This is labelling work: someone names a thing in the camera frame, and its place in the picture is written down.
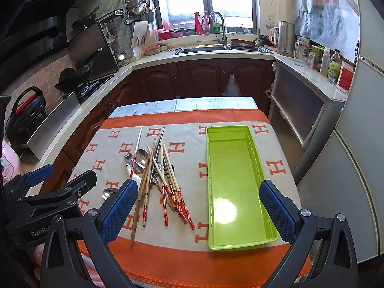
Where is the small steel spoon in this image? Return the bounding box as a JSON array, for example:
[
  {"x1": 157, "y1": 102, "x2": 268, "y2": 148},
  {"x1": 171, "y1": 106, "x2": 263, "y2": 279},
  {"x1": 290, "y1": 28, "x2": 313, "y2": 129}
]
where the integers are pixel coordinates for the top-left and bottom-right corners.
[{"x1": 102, "y1": 187, "x2": 119, "y2": 200}]

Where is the bamboo chopstick red end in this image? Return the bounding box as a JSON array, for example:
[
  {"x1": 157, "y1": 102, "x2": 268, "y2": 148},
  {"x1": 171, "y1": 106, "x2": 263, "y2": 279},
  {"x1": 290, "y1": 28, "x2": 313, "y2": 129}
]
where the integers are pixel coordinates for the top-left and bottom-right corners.
[{"x1": 152, "y1": 146, "x2": 187, "y2": 223}]

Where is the white red-striped chopstick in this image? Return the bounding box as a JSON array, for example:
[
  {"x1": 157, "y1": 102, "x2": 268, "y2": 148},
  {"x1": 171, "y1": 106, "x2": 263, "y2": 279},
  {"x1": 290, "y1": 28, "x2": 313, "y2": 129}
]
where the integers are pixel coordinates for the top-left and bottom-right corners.
[
  {"x1": 159, "y1": 138, "x2": 168, "y2": 226},
  {"x1": 130, "y1": 125, "x2": 143, "y2": 179}
]

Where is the steel chopstick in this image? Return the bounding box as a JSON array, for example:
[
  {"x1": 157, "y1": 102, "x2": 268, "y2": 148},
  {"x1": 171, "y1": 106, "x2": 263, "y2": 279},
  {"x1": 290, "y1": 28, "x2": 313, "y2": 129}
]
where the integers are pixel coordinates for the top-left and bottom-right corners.
[{"x1": 150, "y1": 129, "x2": 165, "y2": 184}]

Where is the white ceramic soup spoon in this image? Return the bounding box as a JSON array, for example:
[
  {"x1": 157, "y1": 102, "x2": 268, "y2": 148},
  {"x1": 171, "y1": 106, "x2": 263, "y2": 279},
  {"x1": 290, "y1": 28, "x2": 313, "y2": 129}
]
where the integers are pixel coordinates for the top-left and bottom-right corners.
[{"x1": 125, "y1": 164, "x2": 141, "y2": 188}]

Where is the steel fork white handle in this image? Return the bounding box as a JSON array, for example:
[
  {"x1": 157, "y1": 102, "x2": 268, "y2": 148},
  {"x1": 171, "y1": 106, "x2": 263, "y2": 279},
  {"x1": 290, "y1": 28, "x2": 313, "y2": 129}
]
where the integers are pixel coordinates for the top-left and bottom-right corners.
[{"x1": 124, "y1": 153, "x2": 133, "y2": 167}]

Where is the wooden-handled steel spoon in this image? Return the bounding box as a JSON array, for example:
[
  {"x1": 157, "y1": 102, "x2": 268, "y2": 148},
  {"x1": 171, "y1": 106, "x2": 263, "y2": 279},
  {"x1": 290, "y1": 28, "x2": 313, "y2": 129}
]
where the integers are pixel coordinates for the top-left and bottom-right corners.
[{"x1": 135, "y1": 148, "x2": 149, "y2": 172}]

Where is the kitchen faucet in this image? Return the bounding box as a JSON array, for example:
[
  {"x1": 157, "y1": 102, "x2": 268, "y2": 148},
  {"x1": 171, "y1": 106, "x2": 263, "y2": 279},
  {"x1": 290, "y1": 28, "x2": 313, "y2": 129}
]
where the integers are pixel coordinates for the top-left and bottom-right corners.
[{"x1": 209, "y1": 11, "x2": 228, "y2": 48}]

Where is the green plastic utensil tray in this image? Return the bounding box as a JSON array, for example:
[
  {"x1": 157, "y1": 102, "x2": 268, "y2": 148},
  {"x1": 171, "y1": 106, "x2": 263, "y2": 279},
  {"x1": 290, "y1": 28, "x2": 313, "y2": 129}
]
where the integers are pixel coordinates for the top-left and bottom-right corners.
[{"x1": 206, "y1": 126, "x2": 279, "y2": 250}]

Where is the orange beige H-pattern cloth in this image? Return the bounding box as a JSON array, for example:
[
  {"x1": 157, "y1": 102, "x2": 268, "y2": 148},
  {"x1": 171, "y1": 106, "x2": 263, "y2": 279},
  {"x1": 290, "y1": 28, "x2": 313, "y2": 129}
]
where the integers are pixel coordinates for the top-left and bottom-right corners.
[{"x1": 72, "y1": 108, "x2": 299, "y2": 287}]

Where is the grey refrigerator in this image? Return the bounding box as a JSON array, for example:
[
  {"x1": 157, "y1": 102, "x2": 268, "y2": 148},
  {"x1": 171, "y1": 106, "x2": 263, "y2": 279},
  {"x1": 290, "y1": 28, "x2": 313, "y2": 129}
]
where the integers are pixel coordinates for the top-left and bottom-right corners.
[{"x1": 298, "y1": 0, "x2": 384, "y2": 263}]

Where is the black wok on stove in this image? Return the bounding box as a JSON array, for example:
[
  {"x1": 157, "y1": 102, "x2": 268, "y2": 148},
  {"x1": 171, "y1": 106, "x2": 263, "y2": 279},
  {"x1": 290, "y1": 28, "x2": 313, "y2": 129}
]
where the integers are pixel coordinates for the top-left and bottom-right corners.
[{"x1": 55, "y1": 47, "x2": 103, "y2": 94}]

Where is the grey cabinet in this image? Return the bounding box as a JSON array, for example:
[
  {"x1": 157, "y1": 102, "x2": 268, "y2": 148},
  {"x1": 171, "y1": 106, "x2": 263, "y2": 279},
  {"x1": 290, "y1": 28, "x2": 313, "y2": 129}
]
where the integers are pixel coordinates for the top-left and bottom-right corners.
[{"x1": 268, "y1": 55, "x2": 348, "y2": 183}]

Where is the red label jar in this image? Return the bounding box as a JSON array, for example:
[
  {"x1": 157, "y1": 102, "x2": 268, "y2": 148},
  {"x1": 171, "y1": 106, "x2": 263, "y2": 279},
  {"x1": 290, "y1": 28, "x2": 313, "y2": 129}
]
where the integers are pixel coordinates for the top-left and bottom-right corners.
[{"x1": 336, "y1": 62, "x2": 354, "y2": 94}]

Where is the steel electric kettle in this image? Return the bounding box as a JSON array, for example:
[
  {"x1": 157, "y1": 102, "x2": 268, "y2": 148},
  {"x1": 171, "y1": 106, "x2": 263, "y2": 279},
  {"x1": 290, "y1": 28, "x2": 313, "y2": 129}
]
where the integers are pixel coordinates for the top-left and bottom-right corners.
[{"x1": 277, "y1": 21, "x2": 296, "y2": 57}]

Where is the hanging steel pot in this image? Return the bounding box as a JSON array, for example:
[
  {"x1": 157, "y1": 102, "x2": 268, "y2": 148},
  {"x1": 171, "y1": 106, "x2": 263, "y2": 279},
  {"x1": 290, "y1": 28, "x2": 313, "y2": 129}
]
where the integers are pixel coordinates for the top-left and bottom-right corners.
[{"x1": 126, "y1": 0, "x2": 147, "y2": 18}]

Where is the red spray bottle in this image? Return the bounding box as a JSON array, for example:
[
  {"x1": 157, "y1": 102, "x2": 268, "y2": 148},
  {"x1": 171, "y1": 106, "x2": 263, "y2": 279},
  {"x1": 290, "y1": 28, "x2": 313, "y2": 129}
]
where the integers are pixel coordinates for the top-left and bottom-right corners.
[{"x1": 194, "y1": 12, "x2": 203, "y2": 35}]

